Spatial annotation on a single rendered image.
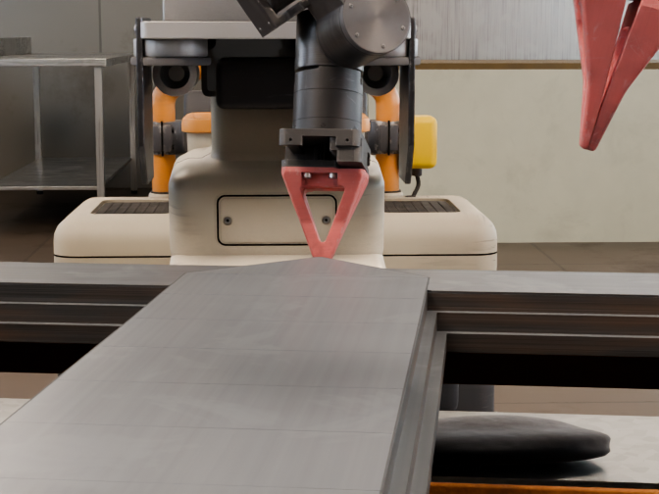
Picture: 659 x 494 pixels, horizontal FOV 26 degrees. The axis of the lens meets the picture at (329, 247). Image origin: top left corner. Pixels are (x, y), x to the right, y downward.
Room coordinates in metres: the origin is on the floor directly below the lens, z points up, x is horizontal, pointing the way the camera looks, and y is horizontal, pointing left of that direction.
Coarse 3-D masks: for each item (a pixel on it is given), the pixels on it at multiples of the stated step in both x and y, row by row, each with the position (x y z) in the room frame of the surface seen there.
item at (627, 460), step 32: (0, 416) 1.28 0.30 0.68; (448, 416) 1.28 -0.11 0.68; (544, 416) 1.28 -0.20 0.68; (576, 416) 1.28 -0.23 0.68; (608, 416) 1.28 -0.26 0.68; (640, 448) 1.18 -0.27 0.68; (448, 480) 1.10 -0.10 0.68; (480, 480) 1.10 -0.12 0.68; (512, 480) 1.09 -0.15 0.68; (544, 480) 1.09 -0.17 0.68; (576, 480) 1.09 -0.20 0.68; (608, 480) 1.09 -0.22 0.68; (640, 480) 1.09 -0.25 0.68
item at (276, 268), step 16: (192, 272) 1.04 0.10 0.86; (208, 272) 1.04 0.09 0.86; (224, 272) 1.04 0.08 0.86; (240, 272) 1.04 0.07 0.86; (256, 272) 1.04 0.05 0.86; (272, 272) 1.04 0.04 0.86; (288, 272) 1.04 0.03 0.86; (304, 272) 1.04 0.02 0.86; (320, 272) 1.04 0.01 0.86; (336, 272) 1.04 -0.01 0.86; (352, 272) 1.04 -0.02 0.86; (368, 272) 1.04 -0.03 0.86; (384, 272) 1.04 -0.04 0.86; (400, 272) 1.04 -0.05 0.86
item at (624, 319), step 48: (0, 288) 1.00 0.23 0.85; (48, 288) 1.00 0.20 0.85; (96, 288) 0.99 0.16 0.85; (144, 288) 0.99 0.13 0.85; (0, 336) 0.99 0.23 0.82; (48, 336) 0.98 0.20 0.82; (96, 336) 0.98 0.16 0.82; (432, 336) 0.89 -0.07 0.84; (480, 336) 0.95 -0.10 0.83; (528, 336) 0.95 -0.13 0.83; (576, 336) 0.94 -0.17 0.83; (624, 336) 0.94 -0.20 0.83; (432, 384) 0.81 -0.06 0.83; (432, 432) 0.71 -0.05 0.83
